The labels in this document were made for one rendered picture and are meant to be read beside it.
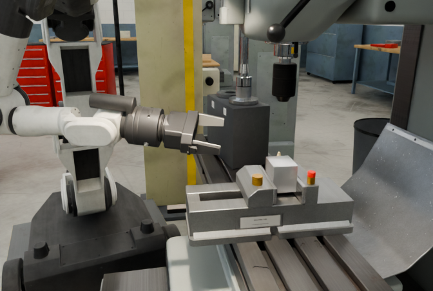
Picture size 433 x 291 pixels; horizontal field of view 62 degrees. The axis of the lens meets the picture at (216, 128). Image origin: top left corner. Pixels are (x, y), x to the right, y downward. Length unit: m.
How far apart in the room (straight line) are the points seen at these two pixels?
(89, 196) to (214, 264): 0.70
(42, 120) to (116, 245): 0.63
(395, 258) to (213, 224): 0.39
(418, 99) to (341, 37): 7.04
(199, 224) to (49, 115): 0.41
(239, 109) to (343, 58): 7.11
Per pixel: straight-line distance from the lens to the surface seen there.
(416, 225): 0.91
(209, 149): 0.77
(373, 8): 0.69
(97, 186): 1.44
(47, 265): 1.34
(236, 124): 1.05
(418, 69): 1.01
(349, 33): 8.09
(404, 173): 0.99
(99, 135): 0.81
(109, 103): 0.81
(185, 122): 0.80
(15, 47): 0.89
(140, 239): 1.36
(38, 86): 5.55
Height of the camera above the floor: 1.35
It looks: 17 degrees down
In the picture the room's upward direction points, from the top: straight up
